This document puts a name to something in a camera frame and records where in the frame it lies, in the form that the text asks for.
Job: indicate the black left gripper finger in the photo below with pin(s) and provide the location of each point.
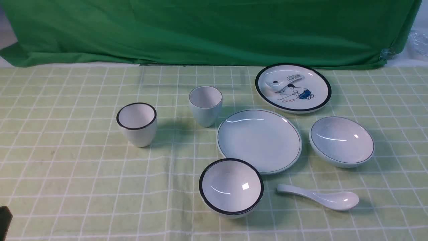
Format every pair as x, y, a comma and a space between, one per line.
5, 221

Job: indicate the pale blue cup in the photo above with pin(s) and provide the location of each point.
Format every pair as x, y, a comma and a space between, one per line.
206, 104

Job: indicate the white ceramic spoon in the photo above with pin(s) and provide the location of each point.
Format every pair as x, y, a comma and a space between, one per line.
338, 201

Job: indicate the pale blue shallow bowl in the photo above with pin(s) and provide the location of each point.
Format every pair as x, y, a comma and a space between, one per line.
341, 141

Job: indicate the green checked tablecloth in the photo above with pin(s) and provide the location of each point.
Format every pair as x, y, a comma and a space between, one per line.
68, 172

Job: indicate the white cup black rim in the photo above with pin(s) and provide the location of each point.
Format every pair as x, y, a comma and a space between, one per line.
138, 123

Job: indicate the white bowl black rim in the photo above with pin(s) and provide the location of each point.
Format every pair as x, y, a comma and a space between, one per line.
231, 187

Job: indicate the pale blue flat plate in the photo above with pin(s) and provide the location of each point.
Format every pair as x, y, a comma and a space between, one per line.
266, 140

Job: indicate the small white painted spoon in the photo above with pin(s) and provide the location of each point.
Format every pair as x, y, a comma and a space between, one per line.
280, 84

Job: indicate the illustrated plate black rim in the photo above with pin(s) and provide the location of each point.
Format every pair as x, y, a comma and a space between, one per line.
301, 97

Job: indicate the green backdrop cloth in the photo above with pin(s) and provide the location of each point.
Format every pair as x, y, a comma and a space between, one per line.
324, 34

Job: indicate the metal binder clip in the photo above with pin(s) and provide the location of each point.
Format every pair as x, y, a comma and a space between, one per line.
387, 54

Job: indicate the clear plastic bag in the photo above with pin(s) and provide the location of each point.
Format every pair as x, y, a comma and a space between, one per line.
419, 42

